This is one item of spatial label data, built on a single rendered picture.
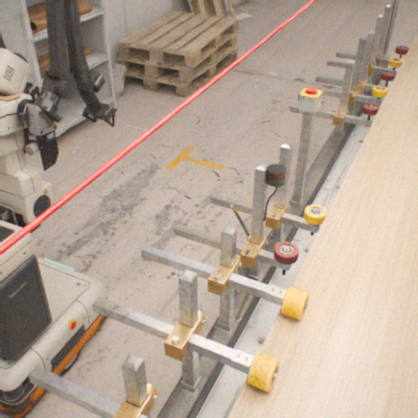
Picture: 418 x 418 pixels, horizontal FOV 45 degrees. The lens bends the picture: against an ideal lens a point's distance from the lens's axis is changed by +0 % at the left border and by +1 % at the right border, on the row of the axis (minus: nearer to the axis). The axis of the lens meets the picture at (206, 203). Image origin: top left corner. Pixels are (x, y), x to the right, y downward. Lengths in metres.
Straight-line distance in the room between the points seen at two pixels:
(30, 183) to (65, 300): 0.59
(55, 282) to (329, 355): 1.52
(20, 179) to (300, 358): 1.31
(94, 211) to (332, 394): 2.41
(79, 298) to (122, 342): 0.33
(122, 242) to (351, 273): 1.80
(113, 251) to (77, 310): 0.77
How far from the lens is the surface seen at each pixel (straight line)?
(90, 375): 2.50
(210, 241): 1.77
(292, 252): 1.67
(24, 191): 2.17
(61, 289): 2.50
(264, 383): 1.27
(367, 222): 1.87
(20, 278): 2.05
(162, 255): 1.56
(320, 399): 1.32
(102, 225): 3.30
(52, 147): 2.20
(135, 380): 1.14
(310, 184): 2.40
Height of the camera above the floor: 1.98
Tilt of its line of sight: 35 degrees down
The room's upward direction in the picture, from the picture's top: straight up
